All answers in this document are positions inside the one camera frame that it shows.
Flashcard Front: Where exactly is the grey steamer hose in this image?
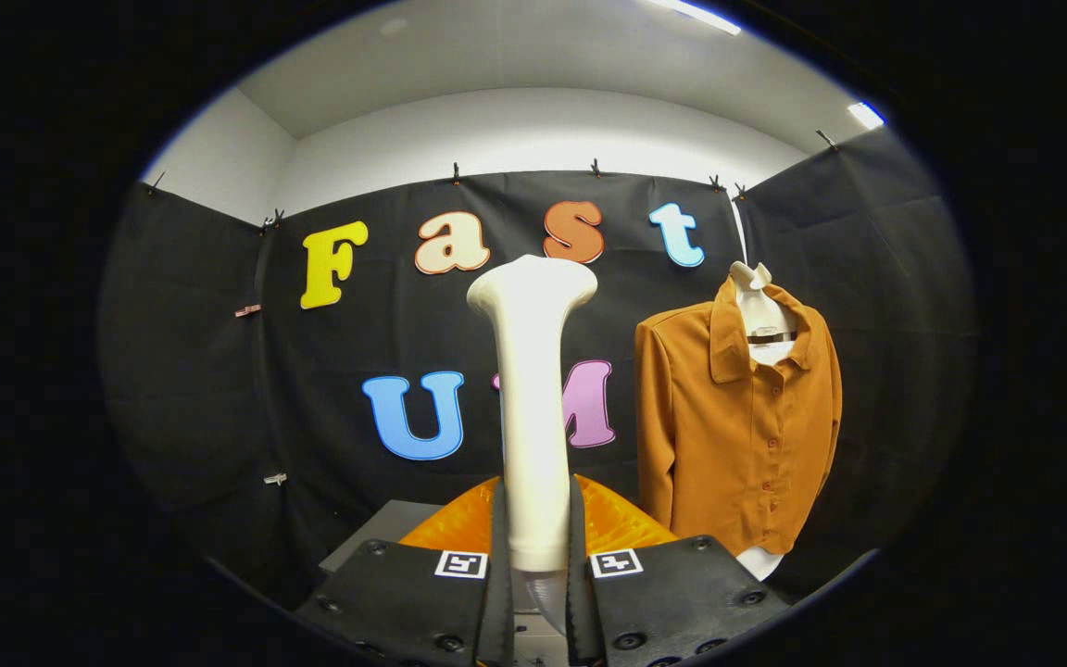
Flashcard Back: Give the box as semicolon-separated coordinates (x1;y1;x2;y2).
522;571;571;636

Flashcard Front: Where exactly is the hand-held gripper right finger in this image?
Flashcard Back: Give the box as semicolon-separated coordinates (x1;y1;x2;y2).
566;474;792;667

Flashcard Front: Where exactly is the row of black clips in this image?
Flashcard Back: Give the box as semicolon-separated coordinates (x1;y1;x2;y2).
146;128;840;233

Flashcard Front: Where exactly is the grey cabinet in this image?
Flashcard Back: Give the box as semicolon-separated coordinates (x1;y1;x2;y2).
319;500;573;667

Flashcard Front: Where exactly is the white garment steamer head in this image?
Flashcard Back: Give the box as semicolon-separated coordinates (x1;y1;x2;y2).
466;255;599;573

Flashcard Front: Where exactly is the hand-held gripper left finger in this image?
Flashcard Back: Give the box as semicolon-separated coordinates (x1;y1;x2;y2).
293;472;516;667

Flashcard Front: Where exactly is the brown button shirt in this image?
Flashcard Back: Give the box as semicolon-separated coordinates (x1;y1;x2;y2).
634;273;844;557

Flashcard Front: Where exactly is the large ceiling light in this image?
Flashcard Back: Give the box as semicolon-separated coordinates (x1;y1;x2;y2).
645;0;743;36

